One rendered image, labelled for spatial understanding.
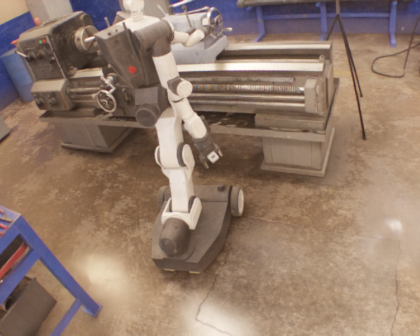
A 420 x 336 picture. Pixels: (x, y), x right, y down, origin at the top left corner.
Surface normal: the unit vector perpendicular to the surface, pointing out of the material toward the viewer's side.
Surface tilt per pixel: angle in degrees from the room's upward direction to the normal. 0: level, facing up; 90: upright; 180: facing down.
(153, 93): 47
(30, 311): 90
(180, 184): 66
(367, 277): 0
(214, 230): 0
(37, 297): 90
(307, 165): 90
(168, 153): 56
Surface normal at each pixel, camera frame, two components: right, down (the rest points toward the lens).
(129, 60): 0.55, 0.43
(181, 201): -0.31, 0.02
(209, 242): -0.22, -0.77
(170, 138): -0.29, 0.33
